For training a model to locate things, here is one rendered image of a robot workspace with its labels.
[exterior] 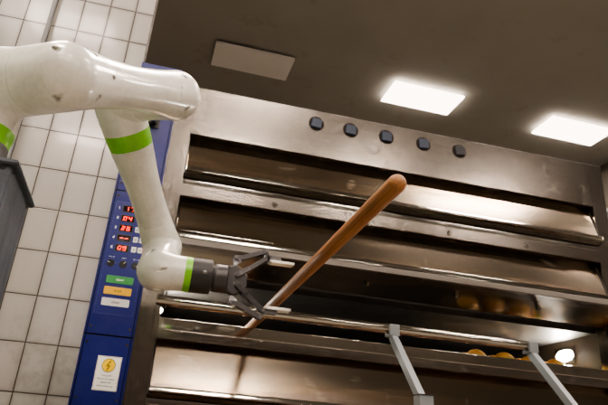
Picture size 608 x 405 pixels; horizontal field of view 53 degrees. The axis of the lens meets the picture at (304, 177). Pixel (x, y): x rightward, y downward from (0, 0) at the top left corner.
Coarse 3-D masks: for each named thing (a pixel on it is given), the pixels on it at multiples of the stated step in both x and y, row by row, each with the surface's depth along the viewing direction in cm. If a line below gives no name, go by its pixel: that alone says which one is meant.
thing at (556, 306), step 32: (192, 256) 211; (224, 256) 211; (288, 256) 212; (320, 288) 230; (352, 288) 230; (384, 288) 229; (416, 288) 229; (448, 288) 228; (480, 288) 228; (512, 288) 230; (576, 320) 250
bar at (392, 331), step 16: (160, 304) 173; (176, 304) 174; (192, 304) 175; (208, 304) 176; (224, 304) 178; (288, 320) 181; (304, 320) 182; (320, 320) 183; (336, 320) 184; (352, 320) 185; (416, 336) 190; (432, 336) 190; (448, 336) 191; (464, 336) 193; (480, 336) 194; (400, 352) 178; (528, 352) 196; (544, 368) 188; (416, 384) 165; (560, 384) 182; (416, 400) 160; (432, 400) 159
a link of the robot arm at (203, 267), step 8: (200, 264) 159; (208, 264) 160; (192, 272) 158; (200, 272) 158; (208, 272) 159; (192, 280) 157; (200, 280) 158; (208, 280) 158; (192, 288) 158; (200, 288) 159; (208, 288) 159
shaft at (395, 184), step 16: (400, 176) 96; (384, 192) 98; (400, 192) 96; (368, 208) 105; (384, 208) 104; (352, 224) 113; (336, 240) 122; (320, 256) 132; (304, 272) 145; (288, 288) 161; (272, 304) 179; (256, 320) 203
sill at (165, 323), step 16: (160, 320) 207; (176, 320) 208; (240, 336) 212; (256, 336) 213; (272, 336) 215; (288, 336) 216; (304, 336) 218; (320, 336) 219; (368, 352) 221; (384, 352) 223; (416, 352) 226; (432, 352) 228; (448, 352) 229; (512, 368) 233; (528, 368) 235; (560, 368) 238; (576, 368) 240; (592, 368) 242
